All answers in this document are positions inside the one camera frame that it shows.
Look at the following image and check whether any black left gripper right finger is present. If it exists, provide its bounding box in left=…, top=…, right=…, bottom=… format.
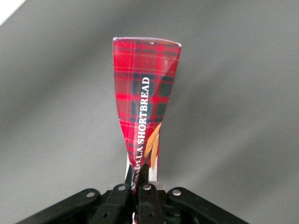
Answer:
left=136, top=163, right=249, bottom=224

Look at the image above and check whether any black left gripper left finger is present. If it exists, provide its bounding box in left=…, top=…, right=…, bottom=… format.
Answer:
left=16, top=163, right=135, bottom=224

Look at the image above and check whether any red tartan shortbread cookie box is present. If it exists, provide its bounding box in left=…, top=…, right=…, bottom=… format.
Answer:
left=112, top=36, right=182, bottom=194

